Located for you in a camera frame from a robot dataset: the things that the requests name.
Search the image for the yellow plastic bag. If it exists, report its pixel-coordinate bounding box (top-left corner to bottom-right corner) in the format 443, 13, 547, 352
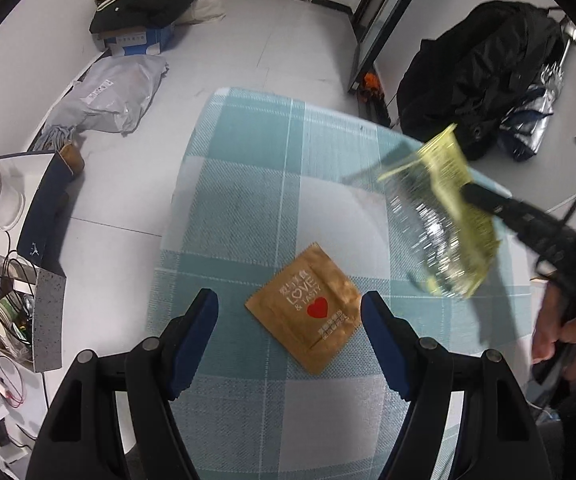
378, 124, 500, 300

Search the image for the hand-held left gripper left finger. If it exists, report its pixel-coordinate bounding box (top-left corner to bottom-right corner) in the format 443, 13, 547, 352
25, 288, 219, 480

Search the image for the grey plastic mailing bag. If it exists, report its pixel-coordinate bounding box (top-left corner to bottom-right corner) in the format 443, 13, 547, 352
42, 55, 169, 136

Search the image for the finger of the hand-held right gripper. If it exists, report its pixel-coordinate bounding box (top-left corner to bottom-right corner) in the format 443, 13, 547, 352
460, 182, 521, 218

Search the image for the grey speckled box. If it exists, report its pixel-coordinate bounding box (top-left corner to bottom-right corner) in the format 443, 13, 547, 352
0, 255, 67, 374

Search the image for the brown packet red heart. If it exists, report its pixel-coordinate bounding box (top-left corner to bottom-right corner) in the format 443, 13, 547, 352
245, 242, 361, 375

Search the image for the silver folding umbrella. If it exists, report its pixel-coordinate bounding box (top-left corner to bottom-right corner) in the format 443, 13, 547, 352
498, 19, 576, 162

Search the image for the brown paper bag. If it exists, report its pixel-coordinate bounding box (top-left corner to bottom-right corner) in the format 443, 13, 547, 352
60, 144, 85, 177

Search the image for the stack of paper cups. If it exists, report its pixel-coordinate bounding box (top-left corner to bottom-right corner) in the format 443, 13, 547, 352
0, 295, 24, 342

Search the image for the grey fringed cloth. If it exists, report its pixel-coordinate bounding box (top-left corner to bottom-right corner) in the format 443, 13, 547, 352
30, 124, 79, 154

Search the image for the checked tablecloth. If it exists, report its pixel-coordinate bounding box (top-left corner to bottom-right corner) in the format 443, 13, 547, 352
154, 87, 539, 480

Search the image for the person's right hand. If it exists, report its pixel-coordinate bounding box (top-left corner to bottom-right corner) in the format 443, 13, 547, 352
531, 285, 576, 377

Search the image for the blue shoe box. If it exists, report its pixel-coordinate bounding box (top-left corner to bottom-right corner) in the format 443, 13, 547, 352
92, 22, 176, 57

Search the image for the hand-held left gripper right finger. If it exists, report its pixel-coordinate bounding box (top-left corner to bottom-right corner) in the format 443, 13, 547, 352
361, 291, 554, 480

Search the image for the black sliding door frame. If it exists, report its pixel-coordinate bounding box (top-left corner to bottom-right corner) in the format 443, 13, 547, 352
350, 0, 431, 97

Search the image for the black jacket on hook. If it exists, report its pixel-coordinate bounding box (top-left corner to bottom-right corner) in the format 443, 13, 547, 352
396, 1, 561, 162

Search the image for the orange item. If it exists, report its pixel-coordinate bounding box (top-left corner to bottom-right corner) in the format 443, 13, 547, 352
360, 72, 385, 99

